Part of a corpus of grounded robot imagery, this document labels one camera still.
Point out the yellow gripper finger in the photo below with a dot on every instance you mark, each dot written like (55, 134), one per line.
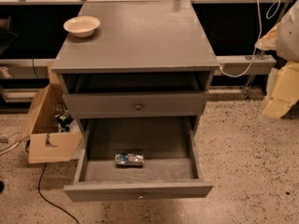
(282, 91)
(268, 41)

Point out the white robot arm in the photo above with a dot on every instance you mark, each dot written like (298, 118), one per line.
(283, 84)

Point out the grey wooden drawer cabinet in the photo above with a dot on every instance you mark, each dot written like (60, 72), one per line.
(139, 47)

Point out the open grey lower drawer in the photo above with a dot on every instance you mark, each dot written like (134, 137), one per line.
(171, 167)

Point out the grey metal stand pole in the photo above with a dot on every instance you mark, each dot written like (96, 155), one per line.
(283, 37)

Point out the white ceramic bowl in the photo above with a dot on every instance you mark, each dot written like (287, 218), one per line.
(82, 26)

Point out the snack bags in box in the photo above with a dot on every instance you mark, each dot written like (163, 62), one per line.
(63, 118)

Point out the open cardboard box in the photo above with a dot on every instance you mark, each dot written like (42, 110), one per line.
(47, 142)

